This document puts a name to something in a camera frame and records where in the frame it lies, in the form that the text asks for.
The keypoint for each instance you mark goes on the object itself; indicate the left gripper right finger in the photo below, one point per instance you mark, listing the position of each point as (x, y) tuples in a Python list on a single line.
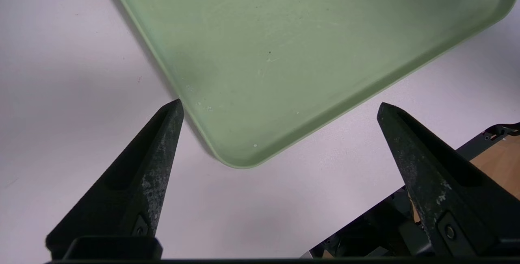
[(451, 199)]

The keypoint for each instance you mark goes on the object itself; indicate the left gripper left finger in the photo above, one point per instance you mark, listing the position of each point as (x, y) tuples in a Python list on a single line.
[(134, 191)]

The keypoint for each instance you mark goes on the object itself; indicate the light green plastic tray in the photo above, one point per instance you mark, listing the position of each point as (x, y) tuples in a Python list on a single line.
[(304, 53)]

